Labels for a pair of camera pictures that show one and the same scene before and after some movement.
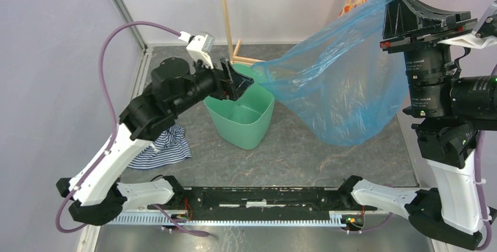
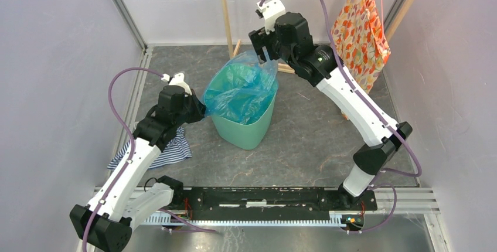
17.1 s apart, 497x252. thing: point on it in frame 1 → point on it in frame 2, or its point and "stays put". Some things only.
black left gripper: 239,84 → 200,109
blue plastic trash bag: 343,82 → 240,88
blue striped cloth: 172,147 stays put
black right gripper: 403,14 → 261,38
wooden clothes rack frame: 234,58 stays put
